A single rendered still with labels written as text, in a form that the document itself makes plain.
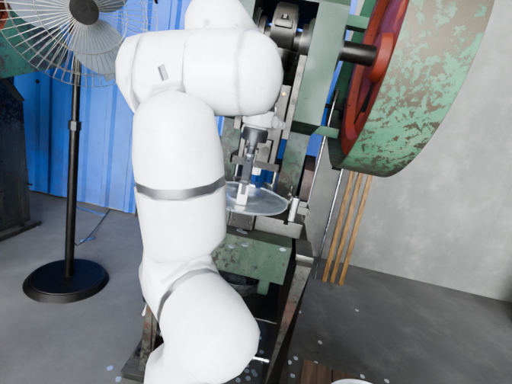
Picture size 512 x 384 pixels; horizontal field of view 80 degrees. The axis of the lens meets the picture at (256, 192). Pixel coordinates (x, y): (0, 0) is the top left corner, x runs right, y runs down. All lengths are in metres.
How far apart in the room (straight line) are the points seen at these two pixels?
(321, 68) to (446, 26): 0.38
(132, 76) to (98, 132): 2.37
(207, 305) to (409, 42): 0.72
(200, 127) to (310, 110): 0.77
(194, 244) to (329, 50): 0.86
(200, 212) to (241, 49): 0.19
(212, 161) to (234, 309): 0.19
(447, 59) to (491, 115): 1.88
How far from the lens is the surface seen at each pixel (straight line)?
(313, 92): 1.08
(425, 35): 0.87
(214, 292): 0.42
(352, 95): 1.51
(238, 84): 0.37
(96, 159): 2.83
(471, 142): 2.70
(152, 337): 1.30
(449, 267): 2.95
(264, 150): 1.09
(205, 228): 0.37
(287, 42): 1.16
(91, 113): 2.79
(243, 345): 0.41
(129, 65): 0.43
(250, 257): 1.09
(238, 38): 0.39
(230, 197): 0.98
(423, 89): 0.88
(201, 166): 0.33
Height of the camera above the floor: 1.08
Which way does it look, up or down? 15 degrees down
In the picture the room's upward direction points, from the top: 12 degrees clockwise
